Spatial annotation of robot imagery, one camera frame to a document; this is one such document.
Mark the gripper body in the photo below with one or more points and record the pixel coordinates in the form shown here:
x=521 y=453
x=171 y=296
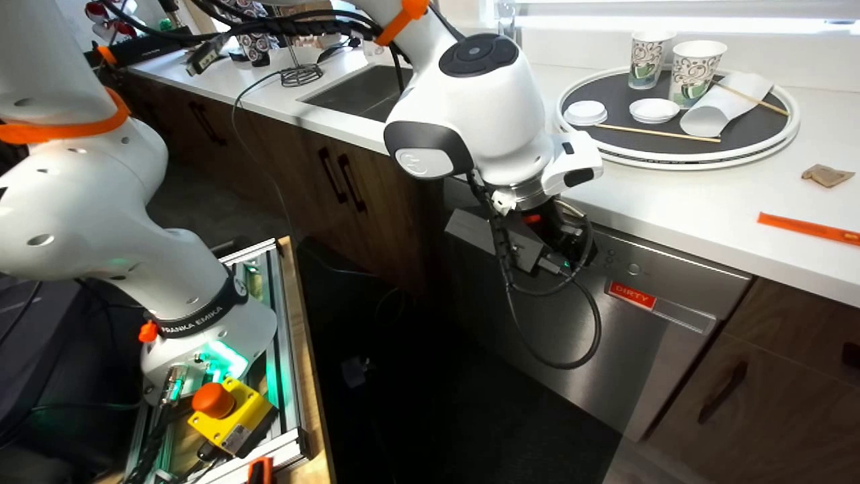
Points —
x=566 y=232

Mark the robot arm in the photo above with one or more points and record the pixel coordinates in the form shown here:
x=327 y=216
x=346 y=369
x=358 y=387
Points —
x=80 y=195

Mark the stainless steel dishwasher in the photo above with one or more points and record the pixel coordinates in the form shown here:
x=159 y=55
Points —
x=631 y=349

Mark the dishwasher door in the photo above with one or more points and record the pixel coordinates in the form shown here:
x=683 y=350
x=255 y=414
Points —
x=625 y=363

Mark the red sign magnet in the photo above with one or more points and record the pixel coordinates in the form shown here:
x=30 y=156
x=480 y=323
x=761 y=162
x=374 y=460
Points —
x=631 y=295

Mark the white cup lid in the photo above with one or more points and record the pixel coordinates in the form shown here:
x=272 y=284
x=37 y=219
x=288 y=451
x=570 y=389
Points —
x=654 y=110
x=585 y=112

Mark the wooden stir stick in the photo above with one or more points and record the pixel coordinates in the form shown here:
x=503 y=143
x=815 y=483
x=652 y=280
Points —
x=658 y=132
x=756 y=101

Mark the patterned paper cup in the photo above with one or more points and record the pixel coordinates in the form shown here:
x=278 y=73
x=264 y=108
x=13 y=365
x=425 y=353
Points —
x=648 y=60
x=695 y=74

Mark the white paper sleeve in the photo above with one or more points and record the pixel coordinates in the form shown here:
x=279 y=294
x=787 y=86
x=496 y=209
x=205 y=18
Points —
x=722 y=107

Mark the round black white tray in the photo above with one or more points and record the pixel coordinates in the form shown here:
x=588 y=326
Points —
x=746 y=131

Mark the tap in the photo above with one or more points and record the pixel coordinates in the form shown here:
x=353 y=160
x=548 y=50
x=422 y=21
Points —
x=508 y=23

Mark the orange strip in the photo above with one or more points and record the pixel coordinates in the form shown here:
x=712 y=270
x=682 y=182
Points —
x=806 y=228

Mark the wooden drawer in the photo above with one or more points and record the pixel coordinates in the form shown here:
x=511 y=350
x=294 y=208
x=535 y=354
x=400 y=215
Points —
x=793 y=323

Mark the steel sink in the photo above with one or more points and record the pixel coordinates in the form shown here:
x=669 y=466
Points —
x=363 y=91

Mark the window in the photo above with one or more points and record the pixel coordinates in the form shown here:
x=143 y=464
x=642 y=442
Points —
x=672 y=8

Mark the brown crumpled packet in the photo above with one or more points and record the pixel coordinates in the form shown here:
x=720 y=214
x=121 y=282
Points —
x=826 y=175

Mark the wooden cabinet door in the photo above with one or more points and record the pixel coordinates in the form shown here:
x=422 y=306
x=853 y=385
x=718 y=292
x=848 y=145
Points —
x=793 y=430

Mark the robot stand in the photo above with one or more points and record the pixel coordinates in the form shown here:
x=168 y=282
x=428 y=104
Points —
x=295 y=376

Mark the patterned mug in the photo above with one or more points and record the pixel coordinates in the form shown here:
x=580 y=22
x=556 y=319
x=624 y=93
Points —
x=257 y=47

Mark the yellow emergency stop box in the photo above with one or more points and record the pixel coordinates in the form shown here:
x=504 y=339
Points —
x=232 y=417

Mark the orange clamp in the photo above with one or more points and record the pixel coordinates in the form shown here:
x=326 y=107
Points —
x=259 y=472

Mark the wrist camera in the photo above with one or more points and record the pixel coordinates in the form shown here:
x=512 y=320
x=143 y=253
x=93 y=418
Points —
x=480 y=232

